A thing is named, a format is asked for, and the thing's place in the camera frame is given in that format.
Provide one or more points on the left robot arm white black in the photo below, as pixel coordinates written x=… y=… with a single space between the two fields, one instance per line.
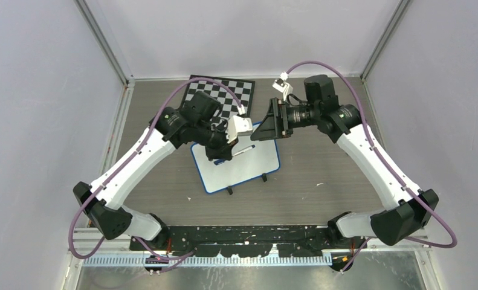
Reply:
x=103 y=199

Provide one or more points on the black white checkerboard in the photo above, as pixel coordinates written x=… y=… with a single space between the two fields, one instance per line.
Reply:
x=242 y=88

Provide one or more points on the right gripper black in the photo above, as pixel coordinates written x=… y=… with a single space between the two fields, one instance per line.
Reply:
x=275 y=124

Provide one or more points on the slotted cable duct strip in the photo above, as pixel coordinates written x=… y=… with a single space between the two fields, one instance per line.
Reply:
x=142 y=259

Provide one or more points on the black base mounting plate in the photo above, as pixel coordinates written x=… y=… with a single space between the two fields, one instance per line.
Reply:
x=250 y=241

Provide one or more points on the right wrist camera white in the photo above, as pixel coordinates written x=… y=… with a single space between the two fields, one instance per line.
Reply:
x=280 y=84

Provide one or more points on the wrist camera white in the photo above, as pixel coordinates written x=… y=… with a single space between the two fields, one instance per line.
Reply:
x=238 y=126
x=280 y=84

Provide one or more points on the blue white marker pen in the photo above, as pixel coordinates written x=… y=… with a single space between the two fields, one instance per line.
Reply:
x=242 y=151

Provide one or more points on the whiteboard with blue frame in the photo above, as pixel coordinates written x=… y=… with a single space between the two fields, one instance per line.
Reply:
x=257 y=163

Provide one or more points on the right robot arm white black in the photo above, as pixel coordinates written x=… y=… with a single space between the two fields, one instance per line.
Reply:
x=404 y=203

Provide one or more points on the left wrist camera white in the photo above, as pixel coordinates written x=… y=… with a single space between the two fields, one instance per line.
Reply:
x=238 y=126

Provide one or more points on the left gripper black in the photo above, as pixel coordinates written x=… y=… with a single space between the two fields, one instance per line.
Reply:
x=224 y=150

